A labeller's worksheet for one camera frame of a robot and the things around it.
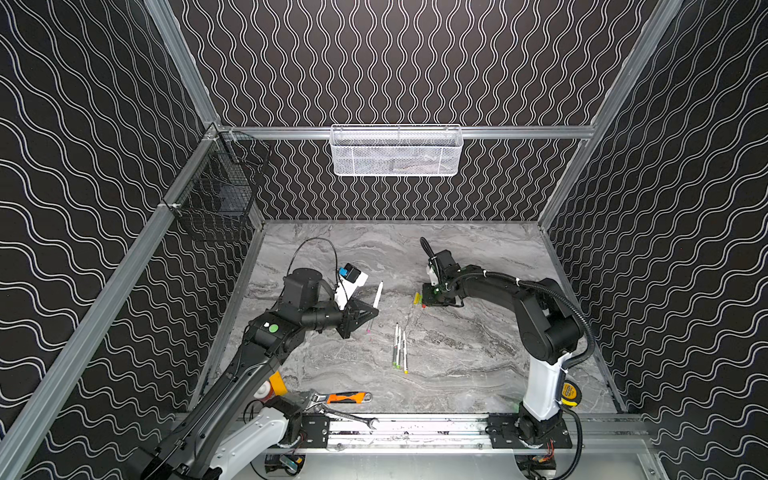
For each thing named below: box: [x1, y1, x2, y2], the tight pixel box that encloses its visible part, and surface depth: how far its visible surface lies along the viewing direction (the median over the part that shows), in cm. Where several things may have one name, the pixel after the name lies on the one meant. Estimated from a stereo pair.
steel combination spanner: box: [306, 403, 380, 430], surface depth 79 cm
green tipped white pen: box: [395, 327, 402, 369], surface depth 89 cm
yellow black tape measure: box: [561, 380, 582, 407], surface depth 79 cm
